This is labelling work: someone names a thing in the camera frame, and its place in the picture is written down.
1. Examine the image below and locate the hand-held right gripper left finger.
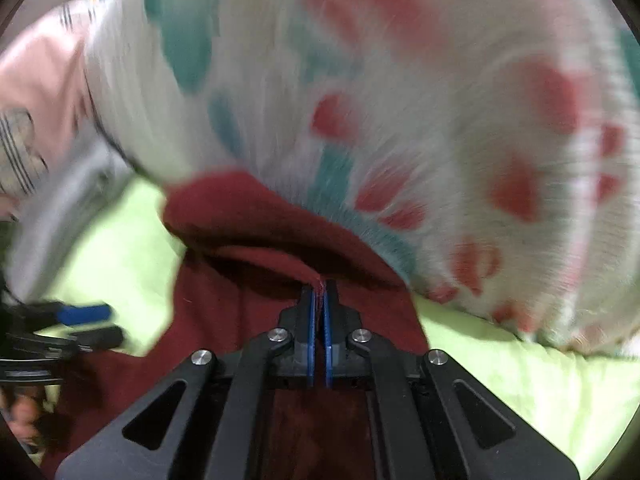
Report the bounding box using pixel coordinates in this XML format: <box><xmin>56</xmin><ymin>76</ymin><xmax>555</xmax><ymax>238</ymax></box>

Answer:
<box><xmin>55</xmin><ymin>284</ymin><xmax>318</xmax><ymax>480</ymax></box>

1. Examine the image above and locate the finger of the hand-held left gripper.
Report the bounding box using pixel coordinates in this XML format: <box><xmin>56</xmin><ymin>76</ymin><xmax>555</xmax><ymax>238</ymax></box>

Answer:
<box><xmin>10</xmin><ymin>325</ymin><xmax>126</xmax><ymax>357</ymax></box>
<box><xmin>27</xmin><ymin>302</ymin><xmax>114</xmax><ymax>327</ymax></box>

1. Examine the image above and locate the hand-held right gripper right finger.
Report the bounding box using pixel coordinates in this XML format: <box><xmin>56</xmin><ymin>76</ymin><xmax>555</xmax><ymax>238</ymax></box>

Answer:
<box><xmin>322</xmin><ymin>280</ymin><xmax>581</xmax><ymax>480</ymax></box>

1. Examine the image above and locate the maroon knit sweater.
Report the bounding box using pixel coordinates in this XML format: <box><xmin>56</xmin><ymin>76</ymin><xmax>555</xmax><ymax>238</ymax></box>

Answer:
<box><xmin>44</xmin><ymin>170</ymin><xmax>432</xmax><ymax>480</ymax></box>

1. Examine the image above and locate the person's left hand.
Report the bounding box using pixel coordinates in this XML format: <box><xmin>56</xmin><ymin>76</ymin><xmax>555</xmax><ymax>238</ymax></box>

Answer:
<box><xmin>0</xmin><ymin>391</ymin><xmax>53</xmax><ymax>456</ymax></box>

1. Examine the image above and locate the grey folded towel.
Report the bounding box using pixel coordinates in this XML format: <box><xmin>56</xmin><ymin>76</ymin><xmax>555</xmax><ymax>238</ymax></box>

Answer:
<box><xmin>9</xmin><ymin>132</ymin><xmax>148</xmax><ymax>303</ymax></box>

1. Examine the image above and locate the green bed sheet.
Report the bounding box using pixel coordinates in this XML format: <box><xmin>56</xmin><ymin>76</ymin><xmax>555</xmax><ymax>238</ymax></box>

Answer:
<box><xmin>45</xmin><ymin>176</ymin><xmax>637</xmax><ymax>480</ymax></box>

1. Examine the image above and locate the floral quilt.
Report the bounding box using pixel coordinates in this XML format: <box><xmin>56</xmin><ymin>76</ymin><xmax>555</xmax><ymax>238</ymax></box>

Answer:
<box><xmin>82</xmin><ymin>0</ymin><xmax>640</xmax><ymax>357</ymax></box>

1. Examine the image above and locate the pink pillow with plaid heart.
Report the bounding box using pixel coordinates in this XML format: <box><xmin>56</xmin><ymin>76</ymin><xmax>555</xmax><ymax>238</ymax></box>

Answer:
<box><xmin>0</xmin><ymin>0</ymin><xmax>103</xmax><ymax>218</ymax></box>

